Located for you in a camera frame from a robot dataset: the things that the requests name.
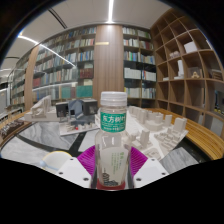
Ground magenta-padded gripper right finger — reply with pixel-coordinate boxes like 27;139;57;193
127;146;170;189

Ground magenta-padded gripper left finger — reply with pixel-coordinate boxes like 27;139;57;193
55;144;98;190

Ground clear green-labelled plastic bottle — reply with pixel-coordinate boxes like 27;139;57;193
93;91;132;190

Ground white city architectural model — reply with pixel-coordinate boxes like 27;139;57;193
78;104;190;162

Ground dark grey building model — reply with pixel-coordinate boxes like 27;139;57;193
54;97;101;136

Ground white building model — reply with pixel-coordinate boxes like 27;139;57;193
19;94;63;123

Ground dark brown architectural model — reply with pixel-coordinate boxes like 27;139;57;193
0;118;25;140

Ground wooden cubby shelf unit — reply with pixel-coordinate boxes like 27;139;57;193
149;11;224;138

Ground tall library bookshelf unit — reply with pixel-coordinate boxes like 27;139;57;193
9;24;158;112

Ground straight ceiling light strip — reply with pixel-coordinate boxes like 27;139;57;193
106;0;115;24

